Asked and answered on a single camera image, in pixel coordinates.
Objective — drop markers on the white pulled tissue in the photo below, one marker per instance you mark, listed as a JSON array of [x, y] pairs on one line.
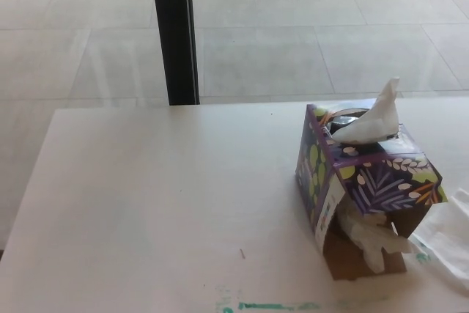
[[445, 232]]

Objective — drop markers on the purple floral tissue box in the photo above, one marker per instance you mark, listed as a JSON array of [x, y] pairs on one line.
[[384, 181]]

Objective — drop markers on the crumpled white tissue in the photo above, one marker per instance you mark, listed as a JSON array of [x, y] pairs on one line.
[[370, 241]]

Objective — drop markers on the white tissue sheet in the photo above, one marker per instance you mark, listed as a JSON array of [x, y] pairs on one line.
[[372, 122]]

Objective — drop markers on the black window frame post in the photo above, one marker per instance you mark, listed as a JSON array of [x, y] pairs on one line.
[[174, 34]]

